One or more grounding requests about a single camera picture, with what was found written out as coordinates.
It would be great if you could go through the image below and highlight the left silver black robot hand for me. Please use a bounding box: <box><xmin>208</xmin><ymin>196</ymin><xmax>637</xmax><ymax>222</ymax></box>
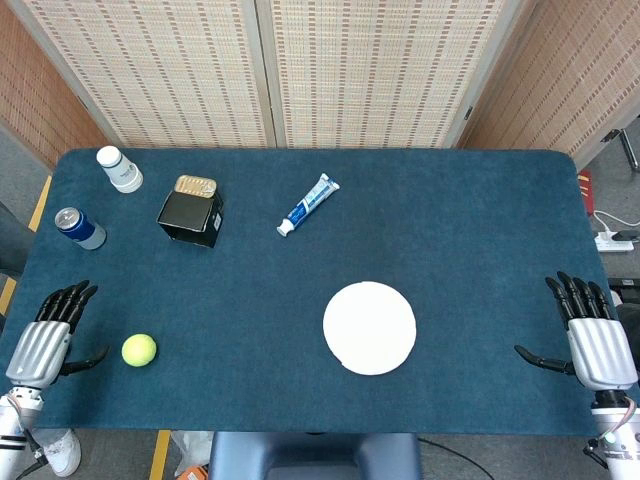
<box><xmin>4</xmin><ymin>279</ymin><xmax>111</xmax><ymax>390</ymax></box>

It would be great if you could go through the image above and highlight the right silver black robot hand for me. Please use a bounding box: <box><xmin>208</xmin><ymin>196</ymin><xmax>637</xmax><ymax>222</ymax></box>
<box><xmin>513</xmin><ymin>270</ymin><xmax>640</xmax><ymax>392</ymax></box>

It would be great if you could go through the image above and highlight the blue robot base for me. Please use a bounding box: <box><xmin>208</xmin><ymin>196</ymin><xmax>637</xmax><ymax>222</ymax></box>
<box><xmin>207</xmin><ymin>431</ymin><xmax>424</xmax><ymax>480</ymax></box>

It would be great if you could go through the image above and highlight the yellow tennis ball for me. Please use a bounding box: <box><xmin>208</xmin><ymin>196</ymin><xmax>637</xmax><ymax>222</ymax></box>
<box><xmin>121</xmin><ymin>333</ymin><xmax>158</xmax><ymax>369</ymax></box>

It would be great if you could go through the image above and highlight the black cardboard box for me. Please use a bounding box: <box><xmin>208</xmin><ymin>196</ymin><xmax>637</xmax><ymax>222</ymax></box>
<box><xmin>156</xmin><ymin>189</ymin><xmax>225</xmax><ymax>249</ymax></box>

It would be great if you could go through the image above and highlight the black flat device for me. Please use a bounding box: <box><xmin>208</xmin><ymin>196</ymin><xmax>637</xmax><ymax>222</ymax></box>
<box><xmin>607</xmin><ymin>278</ymin><xmax>640</xmax><ymax>301</ymax></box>

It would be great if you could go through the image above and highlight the white sneaker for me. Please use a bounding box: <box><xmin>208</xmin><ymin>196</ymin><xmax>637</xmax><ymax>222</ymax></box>
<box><xmin>37</xmin><ymin>428</ymin><xmax>82</xmax><ymax>478</ymax></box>

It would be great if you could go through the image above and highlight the white power strip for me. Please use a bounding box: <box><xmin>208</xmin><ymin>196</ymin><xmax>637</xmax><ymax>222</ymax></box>
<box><xmin>594</xmin><ymin>232</ymin><xmax>635</xmax><ymax>254</ymax></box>

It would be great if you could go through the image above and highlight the blue drink can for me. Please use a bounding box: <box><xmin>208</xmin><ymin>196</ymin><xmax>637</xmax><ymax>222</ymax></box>
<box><xmin>54</xmin><ymin>206</ymin><xmax>108</xmax><ymax>251</ymax></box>

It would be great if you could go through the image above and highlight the red yellow package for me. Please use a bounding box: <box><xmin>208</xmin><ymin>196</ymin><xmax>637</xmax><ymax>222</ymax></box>
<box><xmin>577</xmin><ymin>168</ymin><xmax>596</xmax><ymax>216</ymax></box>

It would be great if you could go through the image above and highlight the clear plastic bag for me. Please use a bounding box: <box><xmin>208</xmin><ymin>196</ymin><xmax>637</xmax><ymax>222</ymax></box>
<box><xmin>171</xmin><ymin>430</ymin><xmax>215</xmax><ymax>479</ymax></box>

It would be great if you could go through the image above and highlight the white plastic bottle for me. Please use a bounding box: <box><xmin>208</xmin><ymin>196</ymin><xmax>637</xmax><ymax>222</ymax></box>
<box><xmin>95</xmin><ymin>145</ymin><xmax>145</xmax><ymax>195</ymax></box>

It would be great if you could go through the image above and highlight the black metal stand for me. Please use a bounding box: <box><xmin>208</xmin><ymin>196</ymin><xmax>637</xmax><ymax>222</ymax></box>
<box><xmin>599</xmin><ymin>127</ymin><xmax>640</xmax><ymax>174</ymax></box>

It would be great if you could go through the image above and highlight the blue tablecloth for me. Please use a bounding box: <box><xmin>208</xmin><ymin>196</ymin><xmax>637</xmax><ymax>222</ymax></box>
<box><xmin>0</xmin><ymin>147</ymin><xmax>640</xmax><ymax>436</ymax></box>

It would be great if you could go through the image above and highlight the gold sardine tin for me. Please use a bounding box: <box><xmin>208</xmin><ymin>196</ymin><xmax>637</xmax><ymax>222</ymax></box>
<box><xmin>173</xmin><ymin>174</ymin><xmax>220</xmax><ymax>200</ymax></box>

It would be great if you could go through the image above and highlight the white paper plate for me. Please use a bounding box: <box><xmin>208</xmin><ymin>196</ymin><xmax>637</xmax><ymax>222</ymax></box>
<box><xmin>322</xmin><ymin>280</ymin><xmax>418</xmax><ymax>377</ymax></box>

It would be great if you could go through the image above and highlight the woven bamboo screen panel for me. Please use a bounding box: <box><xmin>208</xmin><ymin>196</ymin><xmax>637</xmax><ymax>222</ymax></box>
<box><xmin>254</xmin><ymin>0</ymin><xmax>531</xmax><ymax>150</ymax></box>
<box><xmin>457</xmin><ymin>0</ymin><xmax>640</xmax><ymax>169</ymax></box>
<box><xmin>0</xmin><ymin>0</ymin><xmax>109</xmax><ymax>171</ymax></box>
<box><xmin>9</xmin><ymin>0</ymin><xmax>277</xmax><ymax>150</ymax></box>

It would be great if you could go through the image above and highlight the blue white toothpaste tube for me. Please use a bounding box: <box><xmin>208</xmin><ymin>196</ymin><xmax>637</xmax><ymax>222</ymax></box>
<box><xmin>275</xmin><ymin>172</ymin><xmax>341</xmax><ymax>238</ymax></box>

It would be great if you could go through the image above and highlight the white power cable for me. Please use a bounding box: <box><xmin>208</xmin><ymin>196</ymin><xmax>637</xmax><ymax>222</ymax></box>
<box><xmin>592</xmin><ymin>209</ymin><xmax>640</xmax><ymax>239</ymax></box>

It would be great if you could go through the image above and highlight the black floor cable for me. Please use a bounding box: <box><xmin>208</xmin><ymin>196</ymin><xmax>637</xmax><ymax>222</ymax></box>
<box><xmin>417</xmin><ymin>437</ymin><xmax>496</xmax><ymax>480</ymax></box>

